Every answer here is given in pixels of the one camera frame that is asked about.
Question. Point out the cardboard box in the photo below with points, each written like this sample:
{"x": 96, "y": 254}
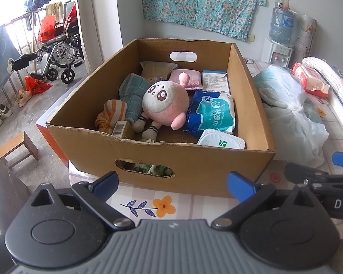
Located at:
{"x": 188, "y": 171}

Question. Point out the white and blue carton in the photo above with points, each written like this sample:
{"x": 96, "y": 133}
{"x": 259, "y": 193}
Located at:
{"x": 215, "y": 81}

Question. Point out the red wet wipes pack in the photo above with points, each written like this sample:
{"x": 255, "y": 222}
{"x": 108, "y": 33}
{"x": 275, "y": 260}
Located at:
{"x": 311, "y": 80}

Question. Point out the yellow hanging towel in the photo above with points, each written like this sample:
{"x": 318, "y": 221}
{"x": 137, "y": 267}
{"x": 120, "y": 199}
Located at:
{"x": 55, "y": 10}

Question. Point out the wheelchair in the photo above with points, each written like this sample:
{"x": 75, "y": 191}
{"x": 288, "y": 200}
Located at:
{"x": 60, "y": 51}

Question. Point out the dark blue hanging cloth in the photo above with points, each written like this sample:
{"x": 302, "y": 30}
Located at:
{"x": 0, "y": 54}

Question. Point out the blue water jug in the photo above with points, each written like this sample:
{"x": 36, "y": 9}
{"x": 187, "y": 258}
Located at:
{"x": 283, "y": 25}

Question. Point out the white water dispenser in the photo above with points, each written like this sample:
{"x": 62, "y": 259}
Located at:
{"x": 277, "y": 52}

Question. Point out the plaid printed tablecloth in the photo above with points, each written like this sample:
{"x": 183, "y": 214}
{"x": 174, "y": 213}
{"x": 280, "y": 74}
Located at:
{"x": 165, "y": 205}

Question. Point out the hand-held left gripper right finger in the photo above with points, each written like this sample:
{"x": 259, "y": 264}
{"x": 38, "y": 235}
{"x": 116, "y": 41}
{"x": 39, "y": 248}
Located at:
{"x": 241, "y": 185}

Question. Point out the wall outlet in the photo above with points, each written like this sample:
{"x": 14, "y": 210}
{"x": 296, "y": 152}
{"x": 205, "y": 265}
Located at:
{"x": 250, "y": 38}

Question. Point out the pink knit cloth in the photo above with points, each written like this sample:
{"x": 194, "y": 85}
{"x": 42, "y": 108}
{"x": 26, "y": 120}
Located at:
{"x": 191, "y": 78}

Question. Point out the dark furniture panel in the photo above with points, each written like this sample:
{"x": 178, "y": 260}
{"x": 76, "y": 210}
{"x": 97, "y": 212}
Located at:
{"x": 2, "y": 191}

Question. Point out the beige shoes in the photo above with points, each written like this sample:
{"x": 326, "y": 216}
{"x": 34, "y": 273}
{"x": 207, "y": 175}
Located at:
{"x": 23, "y": 97}

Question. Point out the orange striped sock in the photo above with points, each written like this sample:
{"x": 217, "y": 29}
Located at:
{"x": 111, "y": 111}

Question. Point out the white quilted blanket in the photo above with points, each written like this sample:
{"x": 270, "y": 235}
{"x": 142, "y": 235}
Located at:
{"x": 331, "y": 74}

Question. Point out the beige tissue pack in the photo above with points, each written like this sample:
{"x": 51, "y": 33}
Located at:
{"x": 121, "y": 128}
{"x": 157, "y": 68}

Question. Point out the white plastic bag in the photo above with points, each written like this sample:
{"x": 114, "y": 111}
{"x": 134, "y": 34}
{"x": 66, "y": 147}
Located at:
{"x": 288, "y": 105}

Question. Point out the blue plaid shirt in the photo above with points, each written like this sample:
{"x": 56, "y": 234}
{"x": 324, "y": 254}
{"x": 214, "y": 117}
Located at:
{"x": 38, "y": 0}

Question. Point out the wooden stool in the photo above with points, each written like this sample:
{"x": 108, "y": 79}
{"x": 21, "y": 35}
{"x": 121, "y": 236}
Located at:
{"x": 17, "y": 145}

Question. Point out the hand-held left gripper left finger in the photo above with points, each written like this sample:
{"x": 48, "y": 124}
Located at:
{"x": 104, "y": 182}

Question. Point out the blue wet wipes pack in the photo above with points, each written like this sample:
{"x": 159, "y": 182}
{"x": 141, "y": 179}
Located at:
{"x": 214, "y": 111}

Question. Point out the clear bottle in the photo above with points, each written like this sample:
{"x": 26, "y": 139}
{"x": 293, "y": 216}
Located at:
{"x": 278, "y": 3}

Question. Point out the teal towel bundle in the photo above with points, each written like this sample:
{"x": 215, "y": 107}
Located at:
{"x": 131, "y": 91}

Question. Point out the teal floral wall cloth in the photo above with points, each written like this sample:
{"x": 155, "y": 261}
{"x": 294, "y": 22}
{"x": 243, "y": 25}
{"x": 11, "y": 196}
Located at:
{"x": 203, "y": 2}

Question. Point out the white wipes pack green logo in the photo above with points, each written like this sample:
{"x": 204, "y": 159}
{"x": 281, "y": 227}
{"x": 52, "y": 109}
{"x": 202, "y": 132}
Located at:
{"x": 223, "y": 141}

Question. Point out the red plastic bag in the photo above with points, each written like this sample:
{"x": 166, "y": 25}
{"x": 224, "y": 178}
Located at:
{"x": 47, "y": 28}
{"x": 37, "y": 84}

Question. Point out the rolled floral mat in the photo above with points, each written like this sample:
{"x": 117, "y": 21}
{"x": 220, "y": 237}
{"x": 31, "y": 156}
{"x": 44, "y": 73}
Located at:
{"x": 305, "y": 40}

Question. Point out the pink bottle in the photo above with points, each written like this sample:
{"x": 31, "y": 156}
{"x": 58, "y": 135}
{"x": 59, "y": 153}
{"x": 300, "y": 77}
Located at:
{"x": 286, "y": 2}

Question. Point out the pink plush toy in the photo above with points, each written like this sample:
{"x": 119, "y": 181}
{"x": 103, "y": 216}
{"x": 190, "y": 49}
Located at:
{"x": 168, "y": 100}

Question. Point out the green cloth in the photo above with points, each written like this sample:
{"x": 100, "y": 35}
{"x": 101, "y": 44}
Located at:
{"x": 154, "y": 169}

